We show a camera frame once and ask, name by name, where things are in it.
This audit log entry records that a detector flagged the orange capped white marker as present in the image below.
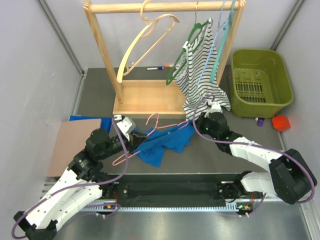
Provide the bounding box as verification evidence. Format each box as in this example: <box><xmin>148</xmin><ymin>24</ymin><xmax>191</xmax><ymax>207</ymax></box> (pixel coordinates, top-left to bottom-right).
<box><xmin>164</xmin><ymin>64</ymin><xmax>180</xmax><ymax>68</ymax></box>

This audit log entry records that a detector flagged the wooden clothes rack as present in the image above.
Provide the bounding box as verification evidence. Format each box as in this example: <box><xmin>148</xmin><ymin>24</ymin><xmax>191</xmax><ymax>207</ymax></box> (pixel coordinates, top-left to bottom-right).
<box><xmin>83</xmin><ymin>0</ymin><xmax>246</xmax><ymax>118</ymax></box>

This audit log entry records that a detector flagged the pink cardboard sheet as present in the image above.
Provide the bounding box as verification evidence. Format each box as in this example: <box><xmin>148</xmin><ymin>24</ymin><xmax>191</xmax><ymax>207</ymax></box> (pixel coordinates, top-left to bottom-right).
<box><xmin>47</xmin><ymin>118</ymin><xmax>102</xmax><ymax>178</ymax></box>

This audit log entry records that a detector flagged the blue binder folder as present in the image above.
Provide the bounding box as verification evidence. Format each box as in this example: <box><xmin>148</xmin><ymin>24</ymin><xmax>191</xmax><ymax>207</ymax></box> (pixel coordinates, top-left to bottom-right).
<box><xmin>69</xmin><ymin>115</ymin><xmax>112</xmax><ymax>133</ymax></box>

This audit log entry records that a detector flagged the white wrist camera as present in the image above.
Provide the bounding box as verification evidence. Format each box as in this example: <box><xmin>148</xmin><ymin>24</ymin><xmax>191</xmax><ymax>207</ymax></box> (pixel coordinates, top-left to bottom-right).
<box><xmin>206</xmin><ymin>99</ymin><xmax>223</xmax><ymax>114</ymax></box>
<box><xmin>114</xmin><ymin>114</ymin><xmax>136</xmax><ymax>139</ymax></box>

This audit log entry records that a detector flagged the small purple bottle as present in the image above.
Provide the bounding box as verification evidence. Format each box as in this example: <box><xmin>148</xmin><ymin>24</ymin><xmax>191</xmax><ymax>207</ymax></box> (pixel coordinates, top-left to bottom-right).
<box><xmin>255</xmin><ymin>117</ymin><xmax>265</xmax><ymax>127</ymax></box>

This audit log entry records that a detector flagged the light blue thin hanger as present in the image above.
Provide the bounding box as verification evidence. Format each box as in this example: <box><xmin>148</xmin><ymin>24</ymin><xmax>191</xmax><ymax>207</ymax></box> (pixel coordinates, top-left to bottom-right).
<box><xmin>197</xmin><ymin>0</ymin><xmax>226</xmax><ymax>87</ymax></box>

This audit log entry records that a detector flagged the black white striped tank top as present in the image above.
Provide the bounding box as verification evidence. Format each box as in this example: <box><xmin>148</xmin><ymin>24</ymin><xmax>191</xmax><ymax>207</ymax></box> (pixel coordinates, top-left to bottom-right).
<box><xmin>174</xmin><ymin>18</ymin><xmax>231</xmax><ymax>120</ymax></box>

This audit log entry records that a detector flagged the blue capped white marker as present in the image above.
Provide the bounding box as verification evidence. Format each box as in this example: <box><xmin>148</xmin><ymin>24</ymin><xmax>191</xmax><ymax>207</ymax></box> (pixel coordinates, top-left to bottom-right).
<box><xmin>146</xmin><ymin>66</ymin><xmax>165</xmax><ymax>71</ymax></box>

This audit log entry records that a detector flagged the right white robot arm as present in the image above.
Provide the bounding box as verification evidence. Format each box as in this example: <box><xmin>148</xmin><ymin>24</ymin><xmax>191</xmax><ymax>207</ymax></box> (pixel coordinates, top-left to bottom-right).
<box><xmin>194</xmin><ymin>112</ymin><xmax>318</xmax><ymax>205</ymax></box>

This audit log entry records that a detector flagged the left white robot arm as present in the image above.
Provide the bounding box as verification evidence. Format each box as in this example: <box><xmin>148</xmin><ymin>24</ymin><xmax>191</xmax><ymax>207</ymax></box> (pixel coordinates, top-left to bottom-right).
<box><xmin>13</xmin><ymin>128</ymin><xmax>148</xmax><ymax>240</ymax></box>

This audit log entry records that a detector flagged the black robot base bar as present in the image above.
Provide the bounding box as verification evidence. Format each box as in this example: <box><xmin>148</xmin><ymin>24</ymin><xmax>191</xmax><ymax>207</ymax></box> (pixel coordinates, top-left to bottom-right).
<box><xmin>102</xmin><ymin>173</ymin><xmax>252</xmax><ymax>208</ymax></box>

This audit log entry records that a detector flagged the pink wire hanger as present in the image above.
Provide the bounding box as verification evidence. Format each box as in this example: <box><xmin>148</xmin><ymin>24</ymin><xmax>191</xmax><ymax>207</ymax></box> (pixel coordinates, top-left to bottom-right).
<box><xmin>112</xmin><ymin>112</ymin><xmax>189</xmax><ymax>166</ymax></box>

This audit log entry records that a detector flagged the green plastic hanger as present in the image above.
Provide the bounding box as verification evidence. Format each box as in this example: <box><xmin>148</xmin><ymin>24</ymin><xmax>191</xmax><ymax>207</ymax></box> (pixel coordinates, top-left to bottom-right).
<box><xmin>165</xmin><ymin>1</ymin><xmax>211</xmax><ymax>86</ymax></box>

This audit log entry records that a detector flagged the red cube block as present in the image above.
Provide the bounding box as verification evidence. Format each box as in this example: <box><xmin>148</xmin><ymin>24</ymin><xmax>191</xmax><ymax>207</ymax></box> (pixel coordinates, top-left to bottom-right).
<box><xmin>271</xmin><ymin>114</ymin><xmax>291</xmax><ymax>132</ymax></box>

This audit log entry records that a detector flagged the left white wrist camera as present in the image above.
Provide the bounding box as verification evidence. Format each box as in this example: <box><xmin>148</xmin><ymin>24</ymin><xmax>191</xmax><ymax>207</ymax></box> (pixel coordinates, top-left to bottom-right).
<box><xmin>114</xmin><ymin>114</ymin><xmax>136</xmax><ymax>139</ymax></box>

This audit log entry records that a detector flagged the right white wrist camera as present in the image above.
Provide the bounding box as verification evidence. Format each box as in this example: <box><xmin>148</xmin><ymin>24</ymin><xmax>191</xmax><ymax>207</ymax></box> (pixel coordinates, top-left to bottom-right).
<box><xmin>206</xmin><ymin>99</ymin><xmax>223</xmax><ymax>114</ymax></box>

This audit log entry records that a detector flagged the olive green plastic basket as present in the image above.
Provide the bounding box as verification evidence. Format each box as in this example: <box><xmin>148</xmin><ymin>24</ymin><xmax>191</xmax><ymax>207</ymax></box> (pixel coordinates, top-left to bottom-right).
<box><xmin>229</xmin><ymin>49</ymin><xmax>294</xmax><ymax>119</ymax></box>

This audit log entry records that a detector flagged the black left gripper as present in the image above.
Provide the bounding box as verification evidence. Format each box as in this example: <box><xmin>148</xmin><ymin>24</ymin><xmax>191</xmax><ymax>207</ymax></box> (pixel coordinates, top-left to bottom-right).
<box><xmin>98</xmin><ymin>130</ymin><xmax>149</xmax><ymax>161</ymax></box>

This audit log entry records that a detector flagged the blue tank top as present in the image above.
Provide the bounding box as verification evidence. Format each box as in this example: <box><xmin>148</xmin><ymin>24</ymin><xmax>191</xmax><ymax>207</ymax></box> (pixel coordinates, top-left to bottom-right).
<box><xmin>134</xmin><ymin>120</ymin><xmax>195</xmax><ymax>167</ymax></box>

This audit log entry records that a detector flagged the teal plastic hanger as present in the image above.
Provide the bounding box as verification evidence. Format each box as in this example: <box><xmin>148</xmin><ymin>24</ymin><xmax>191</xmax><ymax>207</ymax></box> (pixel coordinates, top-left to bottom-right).
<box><xmin>209</xmin><ymin>0</ymin><xmax>236</xmax><ymax>83</ymax></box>

